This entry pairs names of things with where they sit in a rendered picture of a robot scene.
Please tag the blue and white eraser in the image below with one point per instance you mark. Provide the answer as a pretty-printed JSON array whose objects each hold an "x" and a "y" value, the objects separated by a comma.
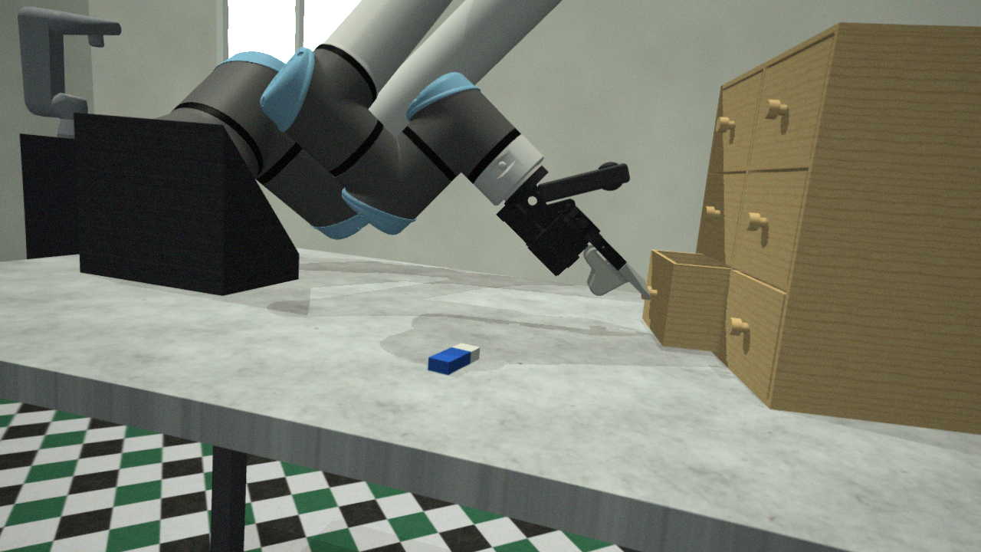
[{"x": 453, "y": 359}]

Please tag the brown wooden chest of drawers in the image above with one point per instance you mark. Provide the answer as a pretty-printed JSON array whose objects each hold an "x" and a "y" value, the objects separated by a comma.
[{"x": 882, "y": 316}]

